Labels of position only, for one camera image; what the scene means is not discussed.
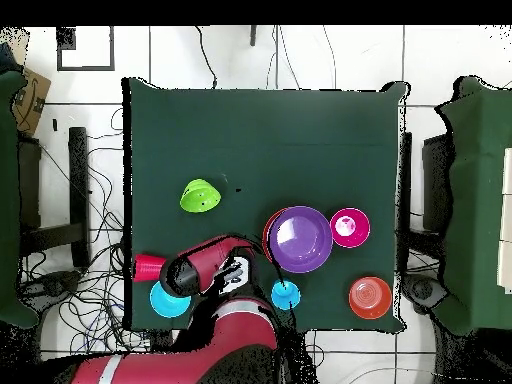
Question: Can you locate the wide orange bowl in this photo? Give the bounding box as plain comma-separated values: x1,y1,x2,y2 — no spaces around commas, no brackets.
262,208,287,263

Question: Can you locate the purple bowl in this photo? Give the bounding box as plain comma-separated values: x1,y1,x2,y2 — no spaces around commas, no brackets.
268,205,335,275

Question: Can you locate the small green bowl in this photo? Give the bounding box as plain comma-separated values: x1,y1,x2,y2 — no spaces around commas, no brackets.
179,178,222,214

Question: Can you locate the light blue cup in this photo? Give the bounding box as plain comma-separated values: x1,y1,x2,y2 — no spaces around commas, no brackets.
270,279,302,312

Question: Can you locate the magenta bowl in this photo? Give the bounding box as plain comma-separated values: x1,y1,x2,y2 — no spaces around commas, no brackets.
329,207,372,250

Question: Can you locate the red cup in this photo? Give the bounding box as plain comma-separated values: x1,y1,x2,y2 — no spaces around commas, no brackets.
132,253,166,284

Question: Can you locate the light blue bowl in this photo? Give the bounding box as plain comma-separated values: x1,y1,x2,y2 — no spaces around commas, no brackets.
149,280,193,319

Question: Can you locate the dark green tablecloth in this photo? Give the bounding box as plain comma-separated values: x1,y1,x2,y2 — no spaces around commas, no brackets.
121,76,409,333

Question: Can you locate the deep orange bowl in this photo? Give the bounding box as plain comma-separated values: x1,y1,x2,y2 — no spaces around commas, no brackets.
348,276,394,321

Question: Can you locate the black metal stand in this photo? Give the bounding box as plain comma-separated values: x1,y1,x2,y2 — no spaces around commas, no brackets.
397,131,455,261
17,126,91,268

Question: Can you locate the grey machine base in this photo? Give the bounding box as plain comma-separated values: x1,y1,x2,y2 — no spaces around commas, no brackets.
19,270,83,309
401,273,449,315

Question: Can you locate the green cloth side table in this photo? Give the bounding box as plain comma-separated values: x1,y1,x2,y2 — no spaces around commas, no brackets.
0,70,40,329
433,75,512,336

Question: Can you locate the cardboard box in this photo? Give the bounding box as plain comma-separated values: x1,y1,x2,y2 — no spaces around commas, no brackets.
11,67,52,137

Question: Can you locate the black cable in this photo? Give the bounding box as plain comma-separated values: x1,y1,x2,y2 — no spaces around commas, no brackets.
194,26,218,89

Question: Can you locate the tangle of black cables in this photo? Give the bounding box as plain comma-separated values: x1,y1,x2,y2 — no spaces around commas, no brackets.
17,107,177,361

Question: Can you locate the black square frame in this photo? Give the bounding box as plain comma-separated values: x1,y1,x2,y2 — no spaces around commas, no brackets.
56,26,116,72

